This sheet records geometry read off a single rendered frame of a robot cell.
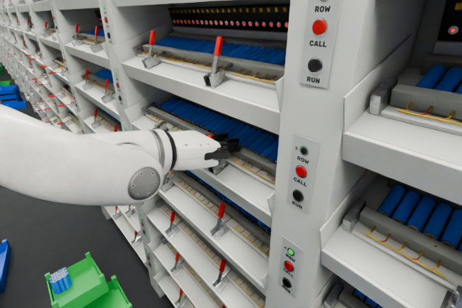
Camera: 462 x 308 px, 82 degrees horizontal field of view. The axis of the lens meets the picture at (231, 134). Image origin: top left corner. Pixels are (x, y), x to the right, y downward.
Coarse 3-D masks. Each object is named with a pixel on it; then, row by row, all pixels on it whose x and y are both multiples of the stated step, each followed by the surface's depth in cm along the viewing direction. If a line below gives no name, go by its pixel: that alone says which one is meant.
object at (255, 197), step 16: (160, 96) 92; (128, 112) 86; (144, 112) 88; (144, 128) 83; (176, 128) 78; (240, 160) 60; (208, 176) 60; (224, 176) 58; (240, 176) 56; (272, 176) 54; (224, 192) 58; (240, 192) 53; (256, 192) 52; (272, 192) 45; (256, 208) 50; (272, 208) 46
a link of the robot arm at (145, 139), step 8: (88, 136) 38; (96, 136) 39; (104, 136) 40; (112, 136) 40; (120, 136) 41; (128, 136) 42; (136, 136) 42; (144, 136) 43; (152, 136) 44; (120, 144) 38; (136, 144) 40; (144, 144) 42; (152, 144) 43; (152, 152) 43
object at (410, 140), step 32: (448, 0) 34; (448, 32) 35; (384, 64) 34; (448, 64) 35; (352, 96) 30; (384, 96) 32; (416, 96) 31; (448, 96) 29; (352, 128) 32; (384, 128) 31; (416, 128) 30; (448, 128) 28; (352, 160) 34; (384, 160) 30; (416, 160) 27; (448, 160) 26; (448, 192) 27
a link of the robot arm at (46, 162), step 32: (0, 128) 29; (32, 128) 29; (0, 160) 28; (32, 160) 28; (64, 160) 29; (96, 160) 30; (128, 160) 33; (32, 192) 29; (64, 192) 29; (96, 192) 31; (128, 192) 33
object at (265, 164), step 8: (152, 112) 86; (160, 112) 83; (168, 120) 80; (176, 120) 77; (184, 128) 74; (192, 128) 72; (200, 128) 71; (240, 152) 59; (248, 152) 58; (248, 160) 58; (256, 160) 56; (264, 160) 55; (248, 168) 56; (264, 168) 55; (272, 168) 53; (264, 176) 54
